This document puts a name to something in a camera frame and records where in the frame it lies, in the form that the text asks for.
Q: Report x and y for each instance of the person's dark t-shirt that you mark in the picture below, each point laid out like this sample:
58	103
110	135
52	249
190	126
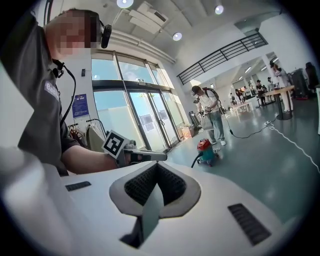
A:
32	100

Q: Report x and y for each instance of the black wall-mounted device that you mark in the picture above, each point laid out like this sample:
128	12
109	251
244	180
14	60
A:
83	72

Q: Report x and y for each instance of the person's head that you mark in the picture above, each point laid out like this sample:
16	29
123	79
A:
72	32

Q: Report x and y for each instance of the round wooden table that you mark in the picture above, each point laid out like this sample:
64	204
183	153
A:
280	90

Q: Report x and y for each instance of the ceiling air conditioner unit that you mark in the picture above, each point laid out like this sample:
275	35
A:
147	17

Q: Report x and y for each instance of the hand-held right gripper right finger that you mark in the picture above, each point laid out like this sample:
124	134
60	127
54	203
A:
212	200

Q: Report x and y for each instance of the black balcony railing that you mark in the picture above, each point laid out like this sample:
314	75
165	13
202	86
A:
220	53

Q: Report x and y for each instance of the cardboard box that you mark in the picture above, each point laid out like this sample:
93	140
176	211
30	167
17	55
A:
186	132

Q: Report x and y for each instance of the blue wall poster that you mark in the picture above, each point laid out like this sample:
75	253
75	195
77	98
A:
80	106

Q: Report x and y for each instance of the glass entrance doors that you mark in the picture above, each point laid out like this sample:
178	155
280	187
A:
140	110

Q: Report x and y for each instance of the black head-mounted camera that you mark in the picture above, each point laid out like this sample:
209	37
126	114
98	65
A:
106	36

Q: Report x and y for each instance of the white low table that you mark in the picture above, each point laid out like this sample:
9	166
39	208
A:
241	106

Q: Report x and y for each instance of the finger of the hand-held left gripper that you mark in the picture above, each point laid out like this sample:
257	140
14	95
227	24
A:
155	156

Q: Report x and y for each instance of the group of distant people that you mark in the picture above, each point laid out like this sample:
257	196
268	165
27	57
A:
260	88

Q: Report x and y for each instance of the pile of clothes and bags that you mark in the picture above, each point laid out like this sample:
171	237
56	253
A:
95	135

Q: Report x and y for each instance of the white power strip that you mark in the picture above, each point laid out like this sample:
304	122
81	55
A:
267	123

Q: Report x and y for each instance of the red and teal vacuum cleaner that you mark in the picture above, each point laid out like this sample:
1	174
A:
206	152

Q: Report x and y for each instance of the black equipment case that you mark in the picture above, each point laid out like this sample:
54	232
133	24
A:
298	82

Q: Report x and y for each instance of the person's left forearm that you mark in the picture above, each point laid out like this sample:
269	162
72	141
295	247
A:
85	160

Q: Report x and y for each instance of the round ceiling light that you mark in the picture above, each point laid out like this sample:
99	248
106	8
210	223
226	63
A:
219	9
124	2
177	36

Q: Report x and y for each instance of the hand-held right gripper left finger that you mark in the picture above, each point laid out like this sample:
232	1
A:
100	200

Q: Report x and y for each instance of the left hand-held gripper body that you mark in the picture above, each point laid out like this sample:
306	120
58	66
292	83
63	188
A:
113	145

